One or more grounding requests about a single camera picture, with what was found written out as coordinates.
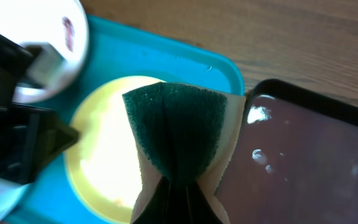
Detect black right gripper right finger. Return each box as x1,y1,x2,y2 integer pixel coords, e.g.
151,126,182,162
180,182,223,224

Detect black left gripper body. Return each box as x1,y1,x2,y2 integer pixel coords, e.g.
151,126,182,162
0,105,58,184

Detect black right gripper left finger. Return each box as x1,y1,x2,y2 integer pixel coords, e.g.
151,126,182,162
133,177,181,224

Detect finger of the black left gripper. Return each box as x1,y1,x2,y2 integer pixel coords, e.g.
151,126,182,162
47,120,80,163

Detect yellow plate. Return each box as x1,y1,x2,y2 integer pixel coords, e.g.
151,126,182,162
64,76,159,223

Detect green yellow sponge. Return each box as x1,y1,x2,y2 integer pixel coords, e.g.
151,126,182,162
122,82,246,223

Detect white plate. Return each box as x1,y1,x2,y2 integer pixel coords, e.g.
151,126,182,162
0,0,90,103

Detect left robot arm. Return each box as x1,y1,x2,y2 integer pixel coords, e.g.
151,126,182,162
0,34,79,185

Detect blue plastic tray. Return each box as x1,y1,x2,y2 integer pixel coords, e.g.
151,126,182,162
6,16,245,223

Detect black water tray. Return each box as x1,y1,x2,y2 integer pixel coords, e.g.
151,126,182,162
216,79,358,224

